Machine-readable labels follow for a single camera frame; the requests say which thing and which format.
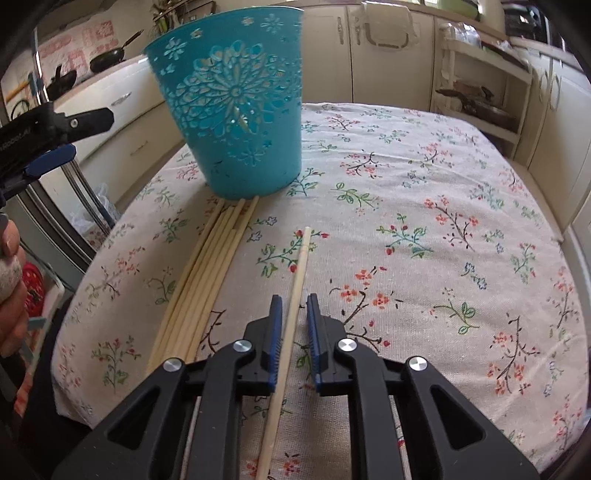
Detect floral tablecloth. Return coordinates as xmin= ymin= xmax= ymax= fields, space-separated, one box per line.
xmin=51 ymin=102 xmax=589 ymax=480

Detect cream drawer cabinet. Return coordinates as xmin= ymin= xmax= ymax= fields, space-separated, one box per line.
xmin=53 ymin=55 xmax=188 ymax=206

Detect bundle of wooden chopsticks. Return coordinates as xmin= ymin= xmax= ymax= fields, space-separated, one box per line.
xmin=147 ymin=196 xmax=260 ymax=374

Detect red patterned item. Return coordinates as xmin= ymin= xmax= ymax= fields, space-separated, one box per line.
xmin=21 ymin=263 xmax=45 ymax=318

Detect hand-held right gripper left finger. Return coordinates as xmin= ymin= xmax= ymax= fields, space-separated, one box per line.
xmin=51 ymin=295 xmax=283 ymax=480

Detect person's left hand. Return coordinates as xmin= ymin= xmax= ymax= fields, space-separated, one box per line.
xmin=0 ymin=219 xmax=28 ymax=358

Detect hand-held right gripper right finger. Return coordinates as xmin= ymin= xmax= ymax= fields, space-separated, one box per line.
xmin=305 ymin=294 xmax=541 ymax=480

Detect metal mop pole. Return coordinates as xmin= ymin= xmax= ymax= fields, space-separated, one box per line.
xmin=28 ymin=60 xmax=116 ymax=232

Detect clear plastic bag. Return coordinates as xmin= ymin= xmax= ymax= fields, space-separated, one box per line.
xmin=71 ymin=185 xmax=122 ymax=237

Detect yellow wooden stick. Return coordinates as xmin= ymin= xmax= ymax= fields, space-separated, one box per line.
xmin=4 ymin=80 xmax=31 ymax=103

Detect white plastic frame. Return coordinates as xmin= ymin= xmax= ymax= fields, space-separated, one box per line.
xmin=364 ymin=2 xmax=416 ymax=49

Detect cream cupboard with handles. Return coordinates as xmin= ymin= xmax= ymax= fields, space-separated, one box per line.
xmin=300 ymin=4 xmax=435 ymax=112

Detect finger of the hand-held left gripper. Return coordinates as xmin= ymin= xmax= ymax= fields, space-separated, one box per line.
xmin=25 ymin=144 xmax=77 ymax=179
xmin=55 ymin=109 xmax=115 ymax=139

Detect pink patterned wall sticker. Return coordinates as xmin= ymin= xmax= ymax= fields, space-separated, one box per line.
xmin=39 ymin=21 xmax=116 ymax=70

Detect black wok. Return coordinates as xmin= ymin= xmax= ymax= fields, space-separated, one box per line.
xmin=46 ymin=65 xmax=78 ymax=100

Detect pale wooden chopstick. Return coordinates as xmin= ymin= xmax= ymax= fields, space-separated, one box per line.
xmin=255 ymin=225 xmax=314 ymax=480

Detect black frying pan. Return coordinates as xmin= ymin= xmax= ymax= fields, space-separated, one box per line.
xmin=90 ymin=30 xmax=145 ymax=73

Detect steel pot with lid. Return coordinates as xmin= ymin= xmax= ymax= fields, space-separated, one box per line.
xmin=438 ymin=85 xmax=518 ymax=131

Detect dark wooden board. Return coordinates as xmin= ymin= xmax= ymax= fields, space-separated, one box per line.
xmin=480 ymin=39 xmax=528 ymax=66

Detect white shelf rack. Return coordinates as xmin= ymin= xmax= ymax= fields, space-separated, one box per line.
xmin=434 ymin=34 xmax=534 ymax=158

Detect blue perforated plastic bucket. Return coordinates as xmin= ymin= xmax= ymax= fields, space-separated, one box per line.
xmin=143 ymin=6 xmax=305 ymax=200

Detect cream corner cupboard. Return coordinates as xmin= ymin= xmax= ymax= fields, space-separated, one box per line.
xmin=508 ymin=39 xmax=591 ymax=236

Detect utensils in holder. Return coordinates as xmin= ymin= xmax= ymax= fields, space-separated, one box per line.
xmin=154 ymin=0 xmax=185 ymax=35

